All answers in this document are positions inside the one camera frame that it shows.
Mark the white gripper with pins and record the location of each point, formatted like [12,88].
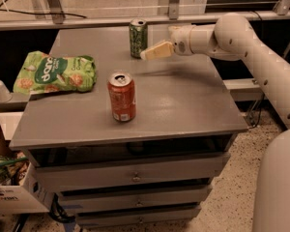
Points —
[181,40]

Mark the green soda can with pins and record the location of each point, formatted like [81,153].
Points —
[138,32]

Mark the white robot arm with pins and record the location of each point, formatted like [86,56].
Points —
[233,38]

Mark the red soda can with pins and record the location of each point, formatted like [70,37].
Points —
[121,91]

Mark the grey drawer cabinet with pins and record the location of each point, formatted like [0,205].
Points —
[157,166]

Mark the green snack bag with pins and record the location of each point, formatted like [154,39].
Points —
[42,73]

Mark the white cardboard box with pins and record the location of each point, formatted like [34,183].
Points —
[25,195]

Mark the metal frame rail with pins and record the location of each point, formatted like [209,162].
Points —
[123,21]

